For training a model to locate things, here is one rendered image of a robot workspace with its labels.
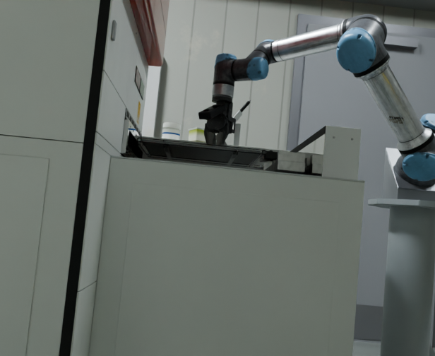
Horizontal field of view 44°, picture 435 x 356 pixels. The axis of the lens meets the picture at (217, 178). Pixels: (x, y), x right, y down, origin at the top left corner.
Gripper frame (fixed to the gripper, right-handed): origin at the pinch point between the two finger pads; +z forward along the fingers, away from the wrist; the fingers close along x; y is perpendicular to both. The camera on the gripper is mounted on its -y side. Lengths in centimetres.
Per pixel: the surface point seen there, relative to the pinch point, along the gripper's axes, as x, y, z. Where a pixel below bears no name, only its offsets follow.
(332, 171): -49, -26, 7
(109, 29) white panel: -14, -77, -15
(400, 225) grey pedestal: -57, 33, 18
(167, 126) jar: 29.9, 14.6, -12.5
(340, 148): -51, -26, 1
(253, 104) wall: 65, 170, -59
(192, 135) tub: 16.9, 12.7, -8.6
